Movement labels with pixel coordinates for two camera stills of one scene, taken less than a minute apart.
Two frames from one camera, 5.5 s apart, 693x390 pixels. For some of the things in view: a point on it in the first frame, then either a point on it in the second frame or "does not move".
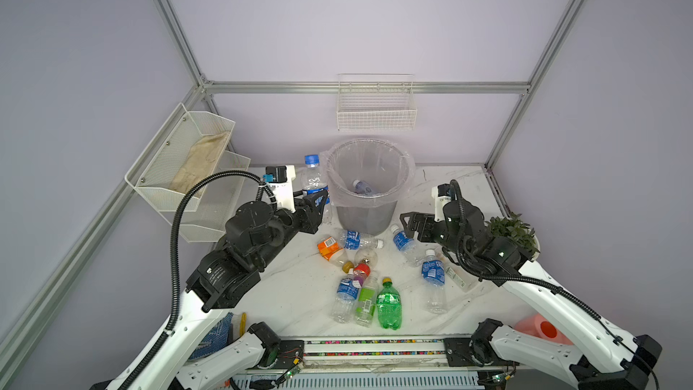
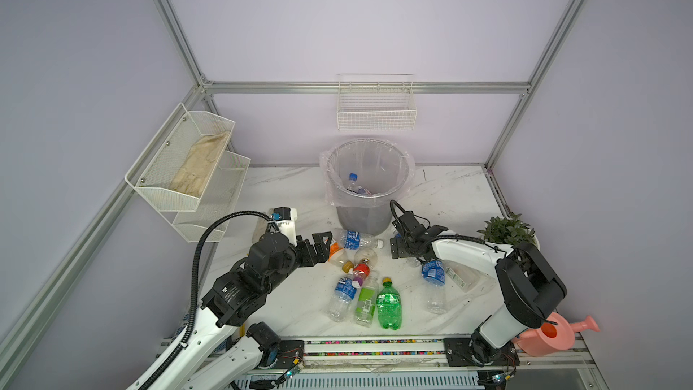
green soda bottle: [389, 305] does not move
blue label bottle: [433, 283] does not move
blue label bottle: [314, 179] -> [352, 178]
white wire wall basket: [381, 101] does not move
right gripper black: [423, 219] -> [396, 247]
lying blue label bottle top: [353, 239] does not move
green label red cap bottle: [366, 298] does not move
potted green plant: [518, 233] does not move
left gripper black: [309, 218] -> [321, 251]
